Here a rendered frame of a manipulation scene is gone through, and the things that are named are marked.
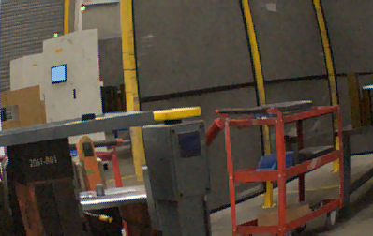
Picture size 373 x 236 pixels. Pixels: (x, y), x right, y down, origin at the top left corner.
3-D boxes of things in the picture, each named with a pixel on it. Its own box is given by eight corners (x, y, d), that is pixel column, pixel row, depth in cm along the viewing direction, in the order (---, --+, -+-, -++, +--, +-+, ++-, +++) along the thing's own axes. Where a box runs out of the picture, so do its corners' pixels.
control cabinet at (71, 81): (52, 172, 1213) (42, 15, 1200) (71, 169, 1257) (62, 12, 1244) (87, 173, 1168) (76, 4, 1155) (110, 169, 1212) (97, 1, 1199)
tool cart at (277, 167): (300, 228, 584) (295, 96, 579) (341, 226, 551) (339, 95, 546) (225, 258, 529) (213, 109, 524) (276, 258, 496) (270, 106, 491)
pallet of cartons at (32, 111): (58, 154, 1526) (52, 82, 1519) (36, 159, 1458) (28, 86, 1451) (22, 154, 1589) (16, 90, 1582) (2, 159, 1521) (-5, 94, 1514)
